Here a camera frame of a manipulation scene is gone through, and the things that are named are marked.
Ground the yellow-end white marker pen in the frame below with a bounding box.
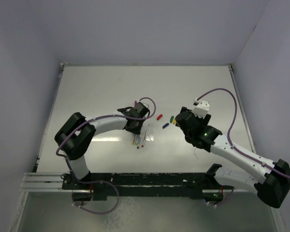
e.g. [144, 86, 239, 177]
[133, 134, 140, 145]

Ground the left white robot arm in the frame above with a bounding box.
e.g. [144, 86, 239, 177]
[55, 102, 150, 189]

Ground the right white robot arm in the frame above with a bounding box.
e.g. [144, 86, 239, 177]
[175, 107, 290, 208]

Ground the blue-end white marker pen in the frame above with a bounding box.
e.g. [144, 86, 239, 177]
[137, 133, 144, 149]

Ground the red-end white marker pen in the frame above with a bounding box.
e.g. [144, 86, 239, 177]
[141, 124, 150, 147]

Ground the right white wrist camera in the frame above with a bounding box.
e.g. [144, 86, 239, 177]
[192, 99, 210, 118]

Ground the aluminium frame rail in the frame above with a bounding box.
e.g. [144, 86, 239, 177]
[228, 64, 277, 194]

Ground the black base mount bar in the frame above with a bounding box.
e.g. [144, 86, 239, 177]
[61, 164, 231, 203]

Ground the lower purple cable loop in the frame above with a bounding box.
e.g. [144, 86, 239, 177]
[72, 180, 122, 215]

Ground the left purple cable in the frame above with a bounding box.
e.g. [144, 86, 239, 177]
[56, 97, 158, 158]

